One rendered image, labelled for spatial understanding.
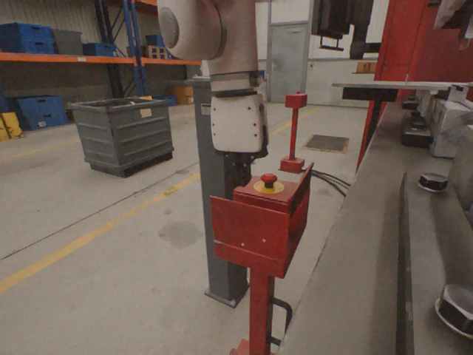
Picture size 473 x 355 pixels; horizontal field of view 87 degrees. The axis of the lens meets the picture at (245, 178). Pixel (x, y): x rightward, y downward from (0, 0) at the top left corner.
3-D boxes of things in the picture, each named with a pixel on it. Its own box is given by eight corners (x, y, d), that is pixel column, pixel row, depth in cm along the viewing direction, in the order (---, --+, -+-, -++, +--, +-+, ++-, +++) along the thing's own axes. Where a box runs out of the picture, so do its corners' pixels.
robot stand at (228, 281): (203, 294, 125) (183, 80, 84) (222, 271, 140) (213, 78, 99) (234, 309, 117) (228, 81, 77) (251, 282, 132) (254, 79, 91)
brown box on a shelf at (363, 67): (354, 73, 294) (356, 61, 289) (378, 73, 283) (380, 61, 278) (351, 73, 270) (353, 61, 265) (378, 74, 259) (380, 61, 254)
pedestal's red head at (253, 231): (250, 212, 71) (250, 152, 64) (306, 226, 65) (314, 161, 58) (213, 257, 55) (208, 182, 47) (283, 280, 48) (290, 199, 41)
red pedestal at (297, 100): (284, 164, 293) (288, 89, 259) (304, 168, 282) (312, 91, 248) (276, 169, 277) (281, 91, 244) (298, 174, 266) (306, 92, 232)
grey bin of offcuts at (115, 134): (143, 151, 341) (133, 95, 312) (177, 157, 316) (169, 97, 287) (86, 170, 277) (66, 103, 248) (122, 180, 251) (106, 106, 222)
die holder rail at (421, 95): (413, 101, 134) (418, 82, 130) (427, 101, 131) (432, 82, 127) (418, 115, 94) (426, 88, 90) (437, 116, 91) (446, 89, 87)
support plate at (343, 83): (343, 83, 84) (344, 80, 84) (438, 86, 72) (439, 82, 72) (331, 86, 70) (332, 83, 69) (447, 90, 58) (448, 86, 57)
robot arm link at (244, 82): (268, 71, 44) (269, 89, 45) (225, 75, 48) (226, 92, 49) (248, 72, 37) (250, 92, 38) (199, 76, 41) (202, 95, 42)
